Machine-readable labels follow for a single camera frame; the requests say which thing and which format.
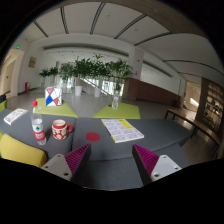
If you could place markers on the yellow green chair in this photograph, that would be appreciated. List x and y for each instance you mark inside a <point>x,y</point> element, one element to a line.
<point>15,150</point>

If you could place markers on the yellow white booklet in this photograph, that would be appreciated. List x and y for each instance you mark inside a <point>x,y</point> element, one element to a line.
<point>121,130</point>

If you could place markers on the wooden bookshelf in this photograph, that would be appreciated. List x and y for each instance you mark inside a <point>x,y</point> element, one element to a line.
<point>210,111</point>

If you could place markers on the red fire extinguisher box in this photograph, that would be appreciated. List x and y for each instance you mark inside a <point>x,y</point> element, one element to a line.
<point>27,87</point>

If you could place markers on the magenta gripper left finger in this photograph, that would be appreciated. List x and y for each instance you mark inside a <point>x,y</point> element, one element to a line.
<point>69,165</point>

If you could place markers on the red round coaster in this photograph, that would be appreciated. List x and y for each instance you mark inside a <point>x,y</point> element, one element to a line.
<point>92,136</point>

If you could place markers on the wooden bench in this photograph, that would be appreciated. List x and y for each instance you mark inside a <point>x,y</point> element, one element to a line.
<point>197,126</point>

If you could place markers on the red white patterned mug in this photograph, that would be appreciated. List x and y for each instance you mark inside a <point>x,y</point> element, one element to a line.
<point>61,129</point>

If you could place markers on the white magazine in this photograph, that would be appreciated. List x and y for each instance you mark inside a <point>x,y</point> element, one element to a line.
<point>14,115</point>

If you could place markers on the clear bottle on green table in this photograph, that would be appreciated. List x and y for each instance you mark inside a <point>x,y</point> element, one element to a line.
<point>115,101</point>

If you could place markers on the plastic water bottle red label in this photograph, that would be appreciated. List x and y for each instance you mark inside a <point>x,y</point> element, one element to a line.
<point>37,124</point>

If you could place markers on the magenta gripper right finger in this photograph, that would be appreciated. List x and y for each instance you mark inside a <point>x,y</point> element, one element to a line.
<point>151,166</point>

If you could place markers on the colourful geometric box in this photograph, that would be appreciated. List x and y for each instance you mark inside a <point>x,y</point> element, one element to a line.
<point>53,96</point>

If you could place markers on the potted plant white pot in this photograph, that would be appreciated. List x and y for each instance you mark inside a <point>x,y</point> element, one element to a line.
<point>81,70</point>
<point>99,70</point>

